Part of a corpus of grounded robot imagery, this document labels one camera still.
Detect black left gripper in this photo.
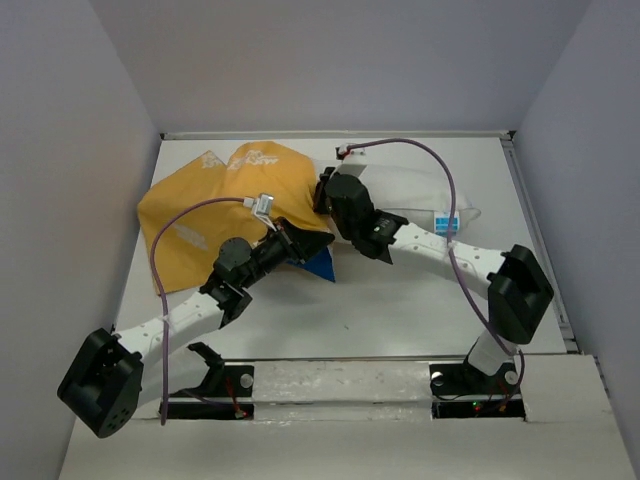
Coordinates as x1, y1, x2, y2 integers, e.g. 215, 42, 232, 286
238, 218, 334, 290

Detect yellow pillowcase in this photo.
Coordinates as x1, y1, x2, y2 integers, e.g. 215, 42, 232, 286
137, 141, 329, 293

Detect white pillow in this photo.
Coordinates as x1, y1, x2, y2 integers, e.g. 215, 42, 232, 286
309, 157, 484, 251

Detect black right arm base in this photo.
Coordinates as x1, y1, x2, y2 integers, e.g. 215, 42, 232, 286
429, 352, 525, 420

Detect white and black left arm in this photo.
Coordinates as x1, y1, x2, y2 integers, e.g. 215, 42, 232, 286
57, 218, 335, 439

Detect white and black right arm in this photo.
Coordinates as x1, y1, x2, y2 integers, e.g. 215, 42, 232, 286
314, 168, 554, 392

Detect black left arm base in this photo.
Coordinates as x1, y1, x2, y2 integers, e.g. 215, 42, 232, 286
167, 342, 255, 421

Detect white front board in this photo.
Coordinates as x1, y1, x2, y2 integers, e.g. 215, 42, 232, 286
61, 355, 634, 479

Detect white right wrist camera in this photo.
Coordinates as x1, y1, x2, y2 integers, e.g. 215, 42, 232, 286
335, 144, 367, 177

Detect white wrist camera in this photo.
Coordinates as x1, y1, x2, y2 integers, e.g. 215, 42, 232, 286
251, 193, 276, 230
335, 144, 367, 177

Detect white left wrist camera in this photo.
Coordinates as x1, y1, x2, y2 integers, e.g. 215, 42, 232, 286
251, 193, 276, 230

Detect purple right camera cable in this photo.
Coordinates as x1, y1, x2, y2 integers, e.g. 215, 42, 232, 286
349, 138, 525, 401

